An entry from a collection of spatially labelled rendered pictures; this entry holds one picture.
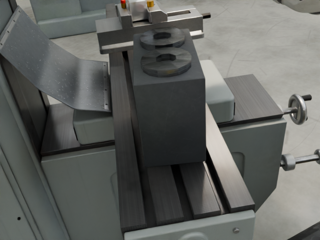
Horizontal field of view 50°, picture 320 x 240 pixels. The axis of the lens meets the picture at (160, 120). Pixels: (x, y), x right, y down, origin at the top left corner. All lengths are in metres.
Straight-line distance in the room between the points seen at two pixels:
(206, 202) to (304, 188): 1.42
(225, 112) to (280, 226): 0.87
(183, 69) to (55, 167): 0.66
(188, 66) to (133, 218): 0.27
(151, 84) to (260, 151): 0.72
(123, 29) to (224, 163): 0.61
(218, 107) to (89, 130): 0.39
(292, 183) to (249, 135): 0.90
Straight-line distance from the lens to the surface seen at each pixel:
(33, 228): 1.26
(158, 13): 1.13
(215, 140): 0.73
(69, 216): 1.30
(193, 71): 0.59
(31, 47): 1.08
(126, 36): 1.14
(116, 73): 1.02
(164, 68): 0.58
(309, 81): 2.91
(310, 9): 0.87
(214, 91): 1.10
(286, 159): 1.30
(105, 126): 1.04
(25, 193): 1.15
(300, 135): 2.34
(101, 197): 1.23
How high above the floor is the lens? 1.43
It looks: 36 degrees down
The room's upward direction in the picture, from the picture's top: 6 degrees counter-clockwise
